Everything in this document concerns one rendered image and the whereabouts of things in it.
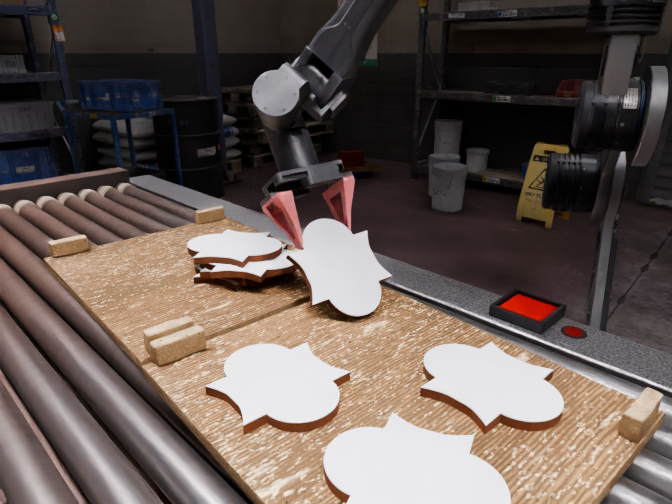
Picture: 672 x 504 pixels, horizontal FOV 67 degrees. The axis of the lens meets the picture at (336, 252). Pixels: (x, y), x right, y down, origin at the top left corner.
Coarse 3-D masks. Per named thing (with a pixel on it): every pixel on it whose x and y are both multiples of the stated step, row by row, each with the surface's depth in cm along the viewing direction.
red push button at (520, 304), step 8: (520, 296) 73; (504, 304) 71; (512, 304) 71; (520, 304) 71; (528, 304) 71; (536, 304) 71; (544, 304) 71; (520, 312) 68; (528, 312) 68; (536, 312) 68; (544, 312) 68
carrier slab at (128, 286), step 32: (192, 224) 101; (224, 224) 101; (64, 256) 85; (96, 256) 85; (128, 256) 85; (160, 256) 85; (192, 256) 85; (96, 288) 74; (128, 288) 74; (160, 288) 74; (192, 288) 74; (224, 288) 74; (256, 288) 74; (288, 288) 74; (96, 320) 67; (128, 320) 65; (160, 320) 65; (224, 320) 65; (256, 320) 66; (128, 352) 59
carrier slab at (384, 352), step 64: (320, 320) 65; (384, 320) 65; (448, 320) 65; (192, 384) 52; (384, 384) 52; (576, 384) 52; (256, 448) 44; (320, 448) 44; (512, 448) 44; (576, 448) 44; (640, 448) 45
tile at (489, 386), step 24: (432, 360) 54; (456, 360) 54; (480, 360) 54; (504, 360) 54; (432, 384) 50; (456, 384) 50; (480, 384) 50; (504, 384) 50; (528, 384) 50; (456, 408) 49; (480, 408) 47; (504, 408) 47; (528, 408) 47; (552, 408) 47
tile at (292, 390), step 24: (240, 360) 54; (264, 360) 54; (288, 360) 54; (312, 360) 54; (216, 384) 50; (240, 384) 50; (264, 384) 50; (288, 384) 50; (312, 384) 50; (336, 384) 52; (240, 408) 47; (264, 408) 47; (288, 408) 47; (312, 408) 47; (336, 408) 48
